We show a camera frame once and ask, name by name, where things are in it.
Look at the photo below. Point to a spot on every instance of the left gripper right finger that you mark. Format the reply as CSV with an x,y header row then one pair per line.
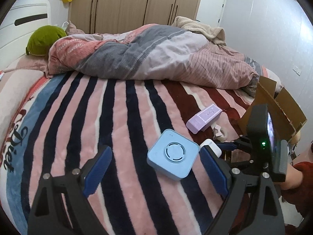
x,y
263,214

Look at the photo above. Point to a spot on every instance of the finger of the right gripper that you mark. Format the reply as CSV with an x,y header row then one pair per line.
x,y
227,146

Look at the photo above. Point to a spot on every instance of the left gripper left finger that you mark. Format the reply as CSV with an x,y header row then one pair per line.
x,y
61,203

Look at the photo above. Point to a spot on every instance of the pink tape dispenser with tape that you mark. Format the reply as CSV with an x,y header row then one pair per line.
x,y
219,133

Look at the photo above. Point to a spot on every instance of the light blue square speaker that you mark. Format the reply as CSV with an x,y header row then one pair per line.
x,y
173,155

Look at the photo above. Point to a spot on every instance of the red sleeve forearm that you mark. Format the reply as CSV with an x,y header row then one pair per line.
x,y
301,197

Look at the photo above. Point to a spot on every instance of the right hand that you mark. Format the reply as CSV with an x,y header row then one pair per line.
x,y
293,178

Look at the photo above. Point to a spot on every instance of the white earbuds case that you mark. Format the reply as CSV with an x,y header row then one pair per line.
x,y
213,146

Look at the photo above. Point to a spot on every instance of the purple rectangular box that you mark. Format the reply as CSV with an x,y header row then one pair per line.
x,y
204,119

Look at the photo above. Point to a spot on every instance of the brown cardboard box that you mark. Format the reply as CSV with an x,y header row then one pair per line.
x,y
287,116

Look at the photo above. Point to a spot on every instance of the striped pink fleece blanket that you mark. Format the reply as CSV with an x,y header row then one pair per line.
x,y
55,125

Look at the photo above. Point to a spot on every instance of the pink grey patchwork duvet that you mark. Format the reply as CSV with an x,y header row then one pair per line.
x,y
155,52

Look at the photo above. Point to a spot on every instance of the cream fleece blanket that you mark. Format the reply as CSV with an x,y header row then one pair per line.
x,y
214,34

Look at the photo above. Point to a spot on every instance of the white door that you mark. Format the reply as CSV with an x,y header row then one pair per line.
x,y
210,12

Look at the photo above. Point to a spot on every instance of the green round cushion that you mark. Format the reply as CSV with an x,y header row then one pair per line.
x,y
42,40

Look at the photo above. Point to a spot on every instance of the brown wooden wardrobe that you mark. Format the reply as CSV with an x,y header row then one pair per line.
x,y
118,16

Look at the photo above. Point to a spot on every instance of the white headboard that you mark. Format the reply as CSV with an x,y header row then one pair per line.
x,y
24,17

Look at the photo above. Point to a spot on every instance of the white wall switch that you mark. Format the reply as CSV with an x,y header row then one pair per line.
x,y
297,70

